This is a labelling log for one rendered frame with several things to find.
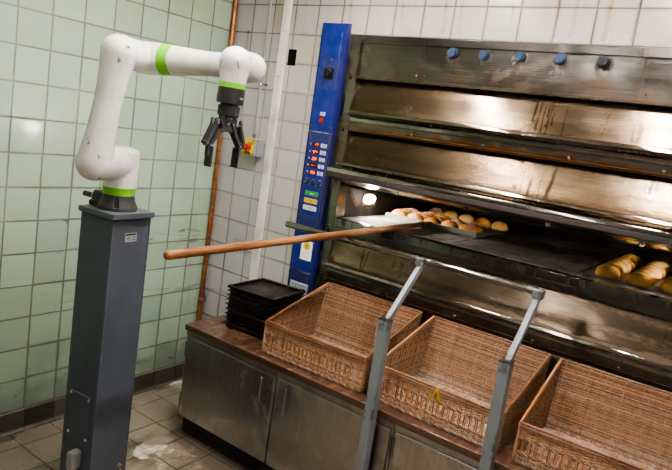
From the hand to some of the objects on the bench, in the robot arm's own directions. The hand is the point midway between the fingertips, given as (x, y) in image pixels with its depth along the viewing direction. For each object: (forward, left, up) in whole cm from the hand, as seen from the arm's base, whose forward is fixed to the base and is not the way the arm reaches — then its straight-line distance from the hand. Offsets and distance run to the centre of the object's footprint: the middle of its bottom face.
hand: (221, 163), depth 215 cm
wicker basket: (+15, +80, -88) cm, 119 cm away
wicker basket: (+134, +71, -88) cm, 175 cm away
